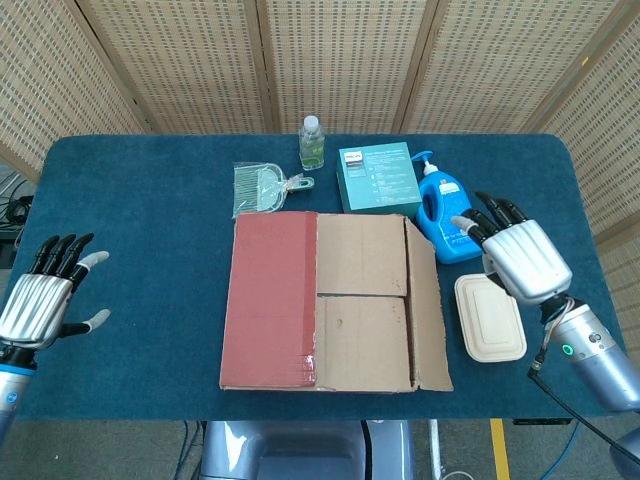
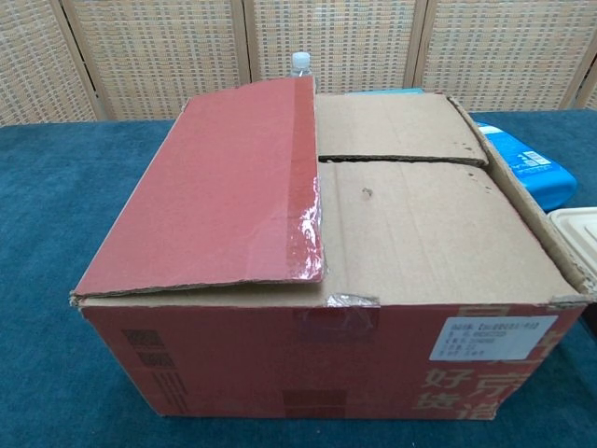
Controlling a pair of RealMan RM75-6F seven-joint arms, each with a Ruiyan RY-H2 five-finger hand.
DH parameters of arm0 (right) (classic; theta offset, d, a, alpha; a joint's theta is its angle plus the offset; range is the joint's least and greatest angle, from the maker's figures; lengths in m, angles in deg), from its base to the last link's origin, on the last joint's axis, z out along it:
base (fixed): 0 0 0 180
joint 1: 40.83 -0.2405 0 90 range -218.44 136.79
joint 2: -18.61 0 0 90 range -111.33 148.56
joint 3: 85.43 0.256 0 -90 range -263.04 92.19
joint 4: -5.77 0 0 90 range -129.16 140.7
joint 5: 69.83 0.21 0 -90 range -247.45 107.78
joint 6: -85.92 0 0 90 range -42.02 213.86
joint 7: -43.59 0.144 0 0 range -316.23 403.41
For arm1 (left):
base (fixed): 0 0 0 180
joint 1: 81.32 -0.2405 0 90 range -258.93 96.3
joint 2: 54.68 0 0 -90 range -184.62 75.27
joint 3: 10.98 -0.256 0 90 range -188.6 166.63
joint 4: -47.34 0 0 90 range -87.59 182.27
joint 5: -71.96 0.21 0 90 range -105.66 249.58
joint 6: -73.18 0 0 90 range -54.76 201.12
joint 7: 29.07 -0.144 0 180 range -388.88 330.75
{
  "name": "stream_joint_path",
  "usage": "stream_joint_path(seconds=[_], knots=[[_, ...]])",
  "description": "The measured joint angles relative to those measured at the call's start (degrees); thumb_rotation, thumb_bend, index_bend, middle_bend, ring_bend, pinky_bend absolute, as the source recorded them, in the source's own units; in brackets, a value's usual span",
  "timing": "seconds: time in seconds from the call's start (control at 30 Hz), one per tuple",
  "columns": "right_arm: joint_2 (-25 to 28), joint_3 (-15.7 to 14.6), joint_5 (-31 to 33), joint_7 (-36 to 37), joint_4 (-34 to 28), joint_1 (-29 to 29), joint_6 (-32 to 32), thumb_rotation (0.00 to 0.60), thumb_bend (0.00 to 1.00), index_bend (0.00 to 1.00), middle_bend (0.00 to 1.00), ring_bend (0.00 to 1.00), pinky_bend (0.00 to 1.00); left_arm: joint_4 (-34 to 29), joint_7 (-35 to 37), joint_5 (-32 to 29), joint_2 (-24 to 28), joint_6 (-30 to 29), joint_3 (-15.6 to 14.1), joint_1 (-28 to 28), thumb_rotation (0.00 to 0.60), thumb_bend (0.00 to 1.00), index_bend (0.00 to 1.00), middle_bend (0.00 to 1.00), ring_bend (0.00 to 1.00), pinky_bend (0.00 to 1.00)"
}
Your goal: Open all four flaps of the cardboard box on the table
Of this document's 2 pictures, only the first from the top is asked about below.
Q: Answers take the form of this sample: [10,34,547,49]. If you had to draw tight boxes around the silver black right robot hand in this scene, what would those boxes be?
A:
[451,190,574,305]

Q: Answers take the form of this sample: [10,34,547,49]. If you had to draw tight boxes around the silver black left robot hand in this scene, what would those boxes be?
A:
[0,232,111,359]

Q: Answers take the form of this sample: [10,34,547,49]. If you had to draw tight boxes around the red cardboard box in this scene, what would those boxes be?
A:
[218,211,455,394]

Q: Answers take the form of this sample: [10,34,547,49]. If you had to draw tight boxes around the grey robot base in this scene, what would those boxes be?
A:
[199,419,416,480]

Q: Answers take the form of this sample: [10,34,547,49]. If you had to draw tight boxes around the teal product box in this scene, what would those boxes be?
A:
[335,145,422,215]

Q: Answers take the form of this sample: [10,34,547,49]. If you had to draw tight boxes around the beige lidded lunch container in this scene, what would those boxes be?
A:
[453,272,529,363]

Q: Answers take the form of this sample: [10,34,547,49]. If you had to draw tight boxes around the blue detergent pump bottle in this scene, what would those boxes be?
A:
[410,150,489,265]

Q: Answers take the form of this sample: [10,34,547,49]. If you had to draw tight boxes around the white table leg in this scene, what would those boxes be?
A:
[428,418,442,480]

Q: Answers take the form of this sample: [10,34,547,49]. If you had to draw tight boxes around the clear plastic bottle white cap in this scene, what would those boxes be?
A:
[298,115,326,172]

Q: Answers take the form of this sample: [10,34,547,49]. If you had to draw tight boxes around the green dustpan brush set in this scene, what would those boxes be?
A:
[231,160,316,220]

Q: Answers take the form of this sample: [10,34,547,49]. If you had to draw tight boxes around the woven bamboo folding screen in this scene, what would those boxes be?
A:
[0,0,640,351]

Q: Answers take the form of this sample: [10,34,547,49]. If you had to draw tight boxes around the black floor cables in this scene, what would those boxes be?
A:
[0,169,37,251]

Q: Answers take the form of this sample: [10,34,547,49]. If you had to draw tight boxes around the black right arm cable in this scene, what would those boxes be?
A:
[528,352,640,464]

